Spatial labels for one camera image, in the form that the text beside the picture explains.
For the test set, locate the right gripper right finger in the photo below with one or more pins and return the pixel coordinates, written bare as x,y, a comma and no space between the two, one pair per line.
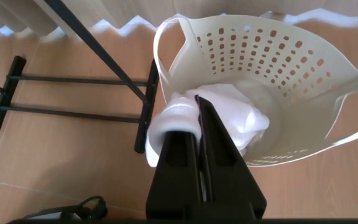
228,186

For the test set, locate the white garment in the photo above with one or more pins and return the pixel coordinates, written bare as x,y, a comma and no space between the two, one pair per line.
228,109

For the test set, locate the beige curtain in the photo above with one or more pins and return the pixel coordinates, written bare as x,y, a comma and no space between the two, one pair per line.
120,9

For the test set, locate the white laundry basket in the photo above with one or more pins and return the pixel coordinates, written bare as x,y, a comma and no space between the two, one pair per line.
259,46

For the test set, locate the black clothes rack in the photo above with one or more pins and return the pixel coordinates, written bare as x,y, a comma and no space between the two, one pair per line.
73,81

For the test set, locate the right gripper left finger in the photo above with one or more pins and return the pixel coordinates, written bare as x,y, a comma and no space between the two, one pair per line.
169,193

